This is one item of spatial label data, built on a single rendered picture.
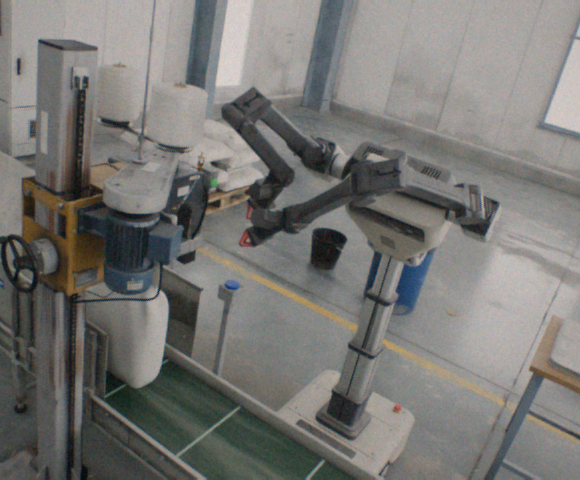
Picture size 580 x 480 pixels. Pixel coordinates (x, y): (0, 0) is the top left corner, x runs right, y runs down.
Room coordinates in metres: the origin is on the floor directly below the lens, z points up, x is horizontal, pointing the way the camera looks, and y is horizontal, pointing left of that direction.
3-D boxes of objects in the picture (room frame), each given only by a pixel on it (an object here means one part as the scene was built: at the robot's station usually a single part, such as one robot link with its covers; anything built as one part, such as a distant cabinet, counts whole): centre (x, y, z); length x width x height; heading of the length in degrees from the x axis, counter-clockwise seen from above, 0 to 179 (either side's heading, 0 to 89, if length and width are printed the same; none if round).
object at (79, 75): (1.48, 0.62, 1.68); 0.05 x 0.03 x 0.06; 151
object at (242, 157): (5.22, 0.65, 0.44); 0.68 x 0.44 x 0.15; 151
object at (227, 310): (2.01, 0.17, 0.39); 0.03 x 0.03 x 0.78; 61
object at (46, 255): (1.43, 0.71, 1.14); 0.11 x 0.06 x 0.11; 61
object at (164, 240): (1.45, 0.34, 1.25); 0.10 x 0.08 x 0.12; 176
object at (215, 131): (5.34, 0.83, 0.56); 0.67 x 0.43 x 0.15; 61
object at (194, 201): (1.92, 0.50, 1.21); 0.30 x 0.25 x 0.30; 61
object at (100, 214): (1.47, 0.53, 1.27); 0.12 x 0.09 x 0.09; 151
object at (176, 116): (1.59, 0.38, 1.61); 0.17 x 0.17 x 0.17
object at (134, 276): (1.46, 0.44, 1.21); 0.15 x 0.15 x 0.25
